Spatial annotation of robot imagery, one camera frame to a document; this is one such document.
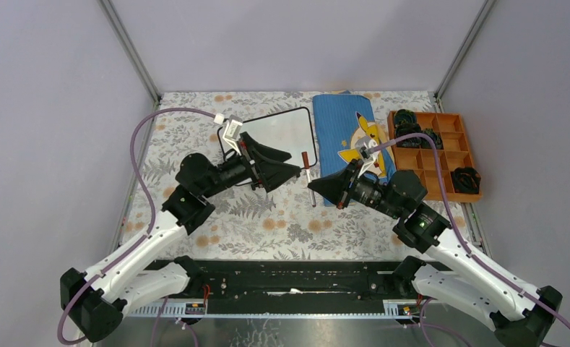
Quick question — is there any rolled dark tie small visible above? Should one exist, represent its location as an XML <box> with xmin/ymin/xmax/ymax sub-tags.
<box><xmin>420</xmin><ymin>128</ymin><xmax>444</xmax><ymax>150</ymax></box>

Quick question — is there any orange wooden compartment tray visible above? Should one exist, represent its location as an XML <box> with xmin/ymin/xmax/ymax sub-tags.
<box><xmin>387</xmin><ymin>111</ymin><xmax>483</xmax><ymax>203</ymax></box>

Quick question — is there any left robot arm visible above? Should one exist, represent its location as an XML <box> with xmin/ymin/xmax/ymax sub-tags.
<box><xmin>58</xmin><ymin>132</ymin><xmax>301</xmax><ymax>346</ymax></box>

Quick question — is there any aluminium frame post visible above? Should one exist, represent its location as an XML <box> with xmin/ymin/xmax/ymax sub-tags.
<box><xmin>97</xmin><ymin>0</ymin><xmax>161</xmax><ymax>105</ymax></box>
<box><xmin>433</xmin><ymin>0</ymin><xmax>498</xmax><ymax>100</ymax></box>

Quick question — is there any small black-framed whiteboard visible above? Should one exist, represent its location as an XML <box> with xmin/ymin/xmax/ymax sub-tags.
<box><xmin>241</xmin><ymin>107</ymin><xmax>318</xmax><ymax>168</ymax></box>

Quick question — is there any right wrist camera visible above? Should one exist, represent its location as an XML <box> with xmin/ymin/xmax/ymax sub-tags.
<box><xmin>355</xmin><ymin>138</ymin><xmax>379</xmax><ymax>177</ymax></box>

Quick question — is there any rolled dark tie top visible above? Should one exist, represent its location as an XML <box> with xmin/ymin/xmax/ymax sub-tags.
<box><xmin>393</xmin><ymin>109</ymin><xmax>418</xmax><ymax>128</ymax></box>

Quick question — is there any white slotted cable duct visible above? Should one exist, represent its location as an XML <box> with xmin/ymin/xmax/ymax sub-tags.
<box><xmin>121</xmin><ymin>299</ymin><xmax>422</xmax><ymax>320</ymax></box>

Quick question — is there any floral patterned table mat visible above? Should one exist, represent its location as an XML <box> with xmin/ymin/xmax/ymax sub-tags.
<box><xmin>117</xmin><ymin>90</ymin><xmax>477</xmax><ymax>262</ymax></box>

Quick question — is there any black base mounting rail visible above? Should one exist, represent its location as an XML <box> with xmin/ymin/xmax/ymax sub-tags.
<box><xmin>168</xmin><ymin>256</ymin><xmax>425</xmax><ymax>305</ymax></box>

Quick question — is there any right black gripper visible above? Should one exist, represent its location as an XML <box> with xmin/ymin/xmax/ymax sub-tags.
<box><xmin>308</xmin><ymin>158</ymin><xmax>403</xmax><ymax>219</ymax></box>

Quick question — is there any blue Pikachu cloth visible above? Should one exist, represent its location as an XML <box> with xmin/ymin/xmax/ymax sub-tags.
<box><xmin>312</xmin><ymin>93</ymin><xmax>389</xmax><ymax>178</ymax></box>

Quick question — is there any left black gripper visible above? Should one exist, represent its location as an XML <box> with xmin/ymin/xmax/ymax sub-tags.
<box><xmin>201</xmin><ymin>132</ymin><xmax>301</xmax><ymax>200</ymax></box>

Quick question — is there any right aluminium frame post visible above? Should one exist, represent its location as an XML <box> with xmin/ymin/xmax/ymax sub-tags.
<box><xmin>433</xmin><ymin>0</ymin><xmax>498</xmax><ymax>100</ymax></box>

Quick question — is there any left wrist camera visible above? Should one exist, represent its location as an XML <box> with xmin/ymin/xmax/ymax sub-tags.
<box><xmin>221</xmin><ymin>116</ymin><xmax>243</xmax><ymax>155</ymax></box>

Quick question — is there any left aluminium frame post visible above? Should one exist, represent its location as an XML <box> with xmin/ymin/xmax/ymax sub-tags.
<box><xmin>97</xmin><ymin>0</ymin><xmax>161</xmax><ymax>105</ymax></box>

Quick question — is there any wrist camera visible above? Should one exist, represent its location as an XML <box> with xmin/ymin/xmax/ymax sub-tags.
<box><xmin>355</xmin><ymin>138</ymin><xmax>379</xmax><ymax>177</ymax></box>
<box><xmin>221</xmin><ymin>116</ymin><xmax>243</xmax><ymax>155</ymax></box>

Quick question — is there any rolled dark tie lower right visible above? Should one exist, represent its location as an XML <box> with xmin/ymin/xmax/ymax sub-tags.
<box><xmin>451</xmin><ymin>167</ymin><xmax>481</xmax><ymax>194</ymax></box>

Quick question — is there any rolled dark tie middle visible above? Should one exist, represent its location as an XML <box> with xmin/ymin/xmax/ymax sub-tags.
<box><xmin>394</xmin><ymin>123</ymin><xmax>422</xmax><ymax>148</ymax></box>

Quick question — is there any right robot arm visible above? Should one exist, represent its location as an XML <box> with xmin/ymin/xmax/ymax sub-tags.
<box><xmin>308</xmin><ymin>160</ymin><xmax>563</xmax><ymax>346</ymax></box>

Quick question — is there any red-capped whiteboard marker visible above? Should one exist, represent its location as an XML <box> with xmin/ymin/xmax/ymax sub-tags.
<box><xmin>301</xmin><ymin>151</ymin><xmax>316</xmax><ymax>207</ymax></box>

